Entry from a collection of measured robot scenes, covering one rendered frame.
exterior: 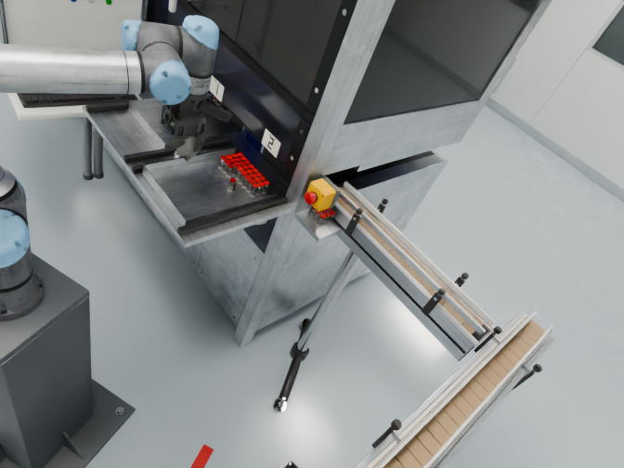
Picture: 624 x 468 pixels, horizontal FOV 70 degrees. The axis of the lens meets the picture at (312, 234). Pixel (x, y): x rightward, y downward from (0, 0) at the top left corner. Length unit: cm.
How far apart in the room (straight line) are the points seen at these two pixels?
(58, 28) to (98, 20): 14
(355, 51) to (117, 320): 154
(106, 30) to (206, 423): 159
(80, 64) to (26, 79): 8
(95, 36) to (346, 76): 111
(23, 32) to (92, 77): 110
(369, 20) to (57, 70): 70
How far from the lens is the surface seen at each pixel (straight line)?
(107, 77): 89
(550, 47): 587
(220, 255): 200
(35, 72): 88
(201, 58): 105
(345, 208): 152
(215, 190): 148
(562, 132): 585
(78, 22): 199
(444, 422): 118
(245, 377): 209
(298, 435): 205
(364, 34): 121
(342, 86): 126
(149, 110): 179
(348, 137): 143
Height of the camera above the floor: 182
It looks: 41 degrees down
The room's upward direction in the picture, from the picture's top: 24 degrees clockwise
